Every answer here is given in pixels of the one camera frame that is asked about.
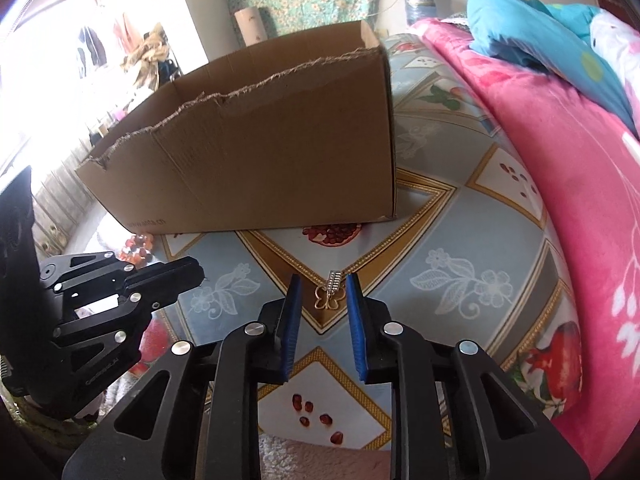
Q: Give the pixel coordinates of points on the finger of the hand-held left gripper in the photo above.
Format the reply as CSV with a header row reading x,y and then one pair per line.
x,y
150,297
165,270

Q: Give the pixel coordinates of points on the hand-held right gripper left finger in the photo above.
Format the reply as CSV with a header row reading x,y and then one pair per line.
x,y
292,325

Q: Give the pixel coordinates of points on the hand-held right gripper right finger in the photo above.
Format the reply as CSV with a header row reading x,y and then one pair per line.
x,y
356,330

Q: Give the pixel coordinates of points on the cardboard box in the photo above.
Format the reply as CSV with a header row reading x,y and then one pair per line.
x,y
275,160

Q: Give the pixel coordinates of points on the metal balcony railing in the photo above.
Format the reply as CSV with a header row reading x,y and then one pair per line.
x,y
65,185

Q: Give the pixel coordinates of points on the fruit print tablecloth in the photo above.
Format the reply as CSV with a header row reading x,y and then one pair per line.
x,y
450,220

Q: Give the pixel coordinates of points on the pile of beige clothes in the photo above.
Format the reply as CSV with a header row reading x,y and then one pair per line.
x,y
150,50

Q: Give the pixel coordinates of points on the dark hanging jacket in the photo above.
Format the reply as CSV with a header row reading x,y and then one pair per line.
x,y
91,45

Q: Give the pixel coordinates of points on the pink hanging garment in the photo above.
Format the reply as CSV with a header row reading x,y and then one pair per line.
x,y
124,30

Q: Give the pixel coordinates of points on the pink blanket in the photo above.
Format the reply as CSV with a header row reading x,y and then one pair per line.
x,y
550,160

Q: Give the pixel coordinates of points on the cardboard tube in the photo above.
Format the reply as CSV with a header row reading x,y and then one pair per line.
x,y
250,25

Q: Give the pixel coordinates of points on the blue water jug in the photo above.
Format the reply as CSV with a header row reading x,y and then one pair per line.
x,y
419,5

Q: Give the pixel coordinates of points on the blue cartoon print quilt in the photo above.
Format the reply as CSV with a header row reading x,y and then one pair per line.
x,y
525,25

